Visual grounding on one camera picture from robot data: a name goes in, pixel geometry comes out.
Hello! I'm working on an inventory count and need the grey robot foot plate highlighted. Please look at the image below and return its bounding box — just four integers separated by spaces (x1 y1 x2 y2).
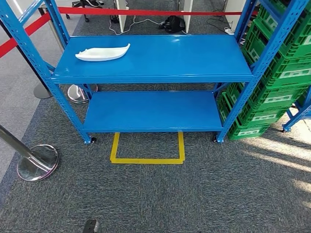
82 219 100 233

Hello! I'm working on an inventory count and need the white car trim part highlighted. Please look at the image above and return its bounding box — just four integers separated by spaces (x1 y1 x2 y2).
75 43 131 62

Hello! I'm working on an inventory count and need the metal barrier stanchion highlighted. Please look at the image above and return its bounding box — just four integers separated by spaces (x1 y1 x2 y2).
0 19 61 100
0 124 60 182
38 3 98 104

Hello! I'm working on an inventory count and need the black office chair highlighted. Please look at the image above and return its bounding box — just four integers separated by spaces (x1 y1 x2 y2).
65 0 105 23

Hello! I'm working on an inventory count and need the white desk panel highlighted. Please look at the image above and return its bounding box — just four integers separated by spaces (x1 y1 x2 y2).
224 0 246 33
183 0 194 34
115 0 128 33

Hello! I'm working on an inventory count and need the black bag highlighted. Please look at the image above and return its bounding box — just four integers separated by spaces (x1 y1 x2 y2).
159 15 186 34

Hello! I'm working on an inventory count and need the yellow floor tape square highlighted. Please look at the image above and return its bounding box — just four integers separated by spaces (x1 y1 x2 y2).
109 132 186 165

